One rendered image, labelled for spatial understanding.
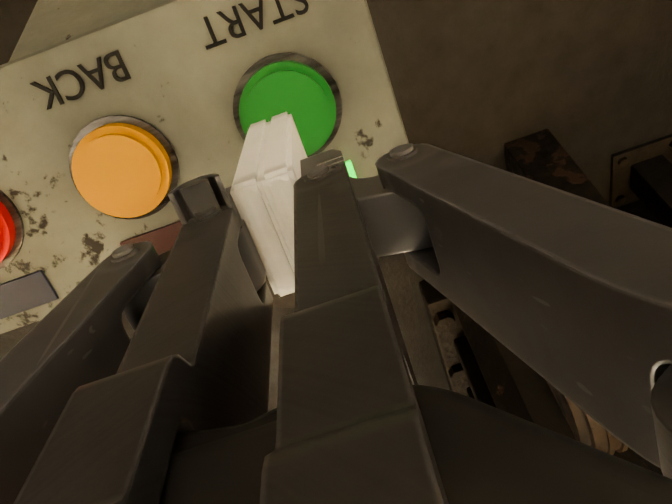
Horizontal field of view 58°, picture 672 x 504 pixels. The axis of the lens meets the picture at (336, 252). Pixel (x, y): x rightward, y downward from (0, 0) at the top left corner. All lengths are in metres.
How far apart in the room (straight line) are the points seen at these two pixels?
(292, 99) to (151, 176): 0.07
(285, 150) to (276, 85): 0.10
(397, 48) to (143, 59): 0.71
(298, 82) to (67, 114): 0.10
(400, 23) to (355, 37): 0.67
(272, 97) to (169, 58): 0.04
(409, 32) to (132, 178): 0.72
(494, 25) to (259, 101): 0.76
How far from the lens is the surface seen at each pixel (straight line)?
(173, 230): 0.28
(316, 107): 0.25
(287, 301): 0.46
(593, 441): 0.79
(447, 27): 0.96
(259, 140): 0.18
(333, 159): 0.16
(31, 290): 0.31
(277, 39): 0.26
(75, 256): 0.30
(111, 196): 0.27
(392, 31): 0.94
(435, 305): 1.23
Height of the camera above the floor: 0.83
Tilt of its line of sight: 46 degrees down
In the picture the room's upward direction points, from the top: 165 degrees clockwise
